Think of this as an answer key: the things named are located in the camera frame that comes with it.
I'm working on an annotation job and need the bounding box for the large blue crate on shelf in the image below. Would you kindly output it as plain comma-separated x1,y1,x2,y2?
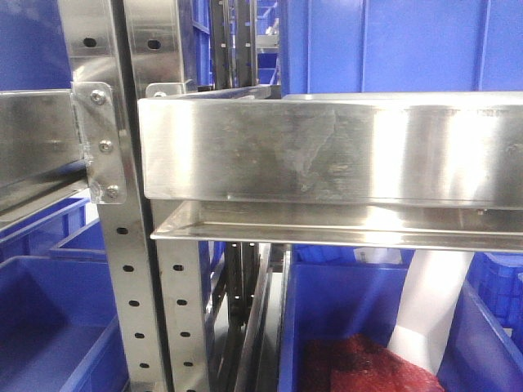
279,1,522,94

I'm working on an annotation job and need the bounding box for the stainless steel shelf tray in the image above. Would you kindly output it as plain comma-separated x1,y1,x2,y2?
138,91,522,252

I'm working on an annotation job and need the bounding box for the right steel shelf upright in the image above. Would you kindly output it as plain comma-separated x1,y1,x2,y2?
125,1,212,391

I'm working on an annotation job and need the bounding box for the steel shelf upright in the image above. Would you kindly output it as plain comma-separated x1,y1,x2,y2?
58,1,170,391
125,1,212,391

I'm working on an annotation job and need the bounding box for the left stainless shelf beam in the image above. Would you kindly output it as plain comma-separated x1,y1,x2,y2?
1,89,87,229

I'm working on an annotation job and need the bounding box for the left steel shelf upright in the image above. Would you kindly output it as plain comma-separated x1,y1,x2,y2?
58,1,170,391

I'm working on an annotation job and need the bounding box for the blue bin lower centre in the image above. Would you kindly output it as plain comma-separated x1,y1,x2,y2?
278,262,408,391

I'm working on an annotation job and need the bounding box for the blue bin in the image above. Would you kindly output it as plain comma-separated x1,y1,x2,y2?
1,256,128,391
278,262,408,391
437,283,522,391

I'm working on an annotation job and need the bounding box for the blue bin lower left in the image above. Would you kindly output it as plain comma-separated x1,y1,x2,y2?
1,256,128,391

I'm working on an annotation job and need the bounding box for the blue bin lower right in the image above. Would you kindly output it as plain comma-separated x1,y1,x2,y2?
437,283,522,391

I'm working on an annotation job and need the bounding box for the steel corner bracket plate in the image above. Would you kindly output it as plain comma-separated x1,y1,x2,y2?
72,82,127,204

